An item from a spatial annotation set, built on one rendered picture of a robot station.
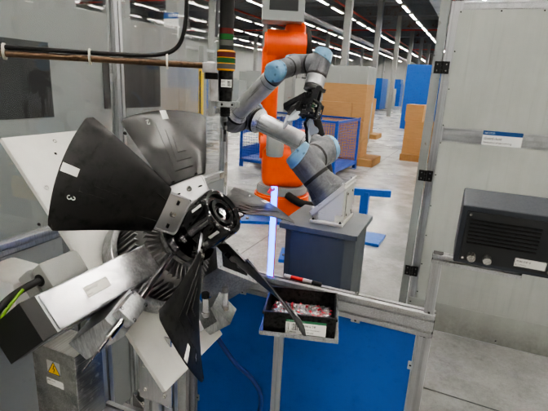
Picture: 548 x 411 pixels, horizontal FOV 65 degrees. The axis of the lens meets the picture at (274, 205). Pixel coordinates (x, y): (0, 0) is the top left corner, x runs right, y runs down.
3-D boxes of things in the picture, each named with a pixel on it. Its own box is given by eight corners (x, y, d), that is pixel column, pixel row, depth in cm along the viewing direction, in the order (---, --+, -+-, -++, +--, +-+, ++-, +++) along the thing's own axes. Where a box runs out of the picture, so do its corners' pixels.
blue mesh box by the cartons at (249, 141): (237, 165, 804) (239, 112, 778) (267, 156, 916) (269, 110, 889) (280, 172, 769) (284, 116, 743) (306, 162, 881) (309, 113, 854)
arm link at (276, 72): (205, 121, 191) (268, 52, 155) (222, 115, 198) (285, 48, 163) (219, 143, 191) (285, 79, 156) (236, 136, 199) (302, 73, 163)
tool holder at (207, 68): (203, 106, 99) (203, 61, 97) (201, 104, 106) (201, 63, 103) (241, 108, 101) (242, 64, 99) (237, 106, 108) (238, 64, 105)
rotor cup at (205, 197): (187, 272, 99) (225, 246, 93) (152, 219, 99) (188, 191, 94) (218, 251, 112) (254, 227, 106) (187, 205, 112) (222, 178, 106)
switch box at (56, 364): (65, 391, 125) (59, 324, 119) (105, 408, 120) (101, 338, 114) (38, 412, 117) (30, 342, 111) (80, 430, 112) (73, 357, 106)
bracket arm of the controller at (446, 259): (430, 262, 128) (432, 253, 127) (431, 259, 131) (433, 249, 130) (520, 280, 119) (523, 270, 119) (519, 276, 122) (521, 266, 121)
